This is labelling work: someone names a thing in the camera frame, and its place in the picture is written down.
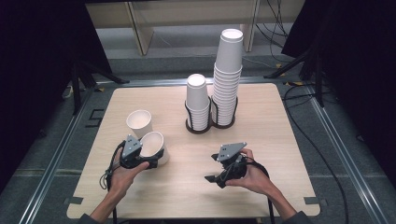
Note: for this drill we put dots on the person's right hand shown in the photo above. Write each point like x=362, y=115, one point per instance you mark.
x=255, y=180

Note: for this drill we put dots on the dark curtain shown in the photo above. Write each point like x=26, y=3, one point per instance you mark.
x=367, y=77
x=31, y=77

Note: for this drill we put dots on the white paper cup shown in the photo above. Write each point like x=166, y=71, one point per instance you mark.
x=152, y=144
x=139, y=119

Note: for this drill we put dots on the metal floor rail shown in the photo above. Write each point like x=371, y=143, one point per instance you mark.
x=53, y=163
x=155, y=82
x=348, y=158

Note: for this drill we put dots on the light wooden desk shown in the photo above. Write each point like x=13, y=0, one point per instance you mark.
x=186, y=12

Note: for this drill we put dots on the short stack of paper cups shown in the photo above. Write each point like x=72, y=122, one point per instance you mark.
x=196, y=93

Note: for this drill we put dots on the person's left hand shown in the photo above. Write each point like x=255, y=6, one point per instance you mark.
x=123, y=180

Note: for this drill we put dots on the black double cup holder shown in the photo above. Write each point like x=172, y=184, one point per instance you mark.
x=198, y=131

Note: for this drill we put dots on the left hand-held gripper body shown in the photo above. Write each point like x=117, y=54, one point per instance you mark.
x=131, y=148

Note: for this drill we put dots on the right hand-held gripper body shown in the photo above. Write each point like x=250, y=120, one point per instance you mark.
x=232, y=169

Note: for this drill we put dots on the tall stack of paper cups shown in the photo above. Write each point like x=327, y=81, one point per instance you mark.
x=229, y=53

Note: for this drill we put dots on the black metal stand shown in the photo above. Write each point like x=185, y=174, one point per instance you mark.
x=75, y=93
x=318, y=81

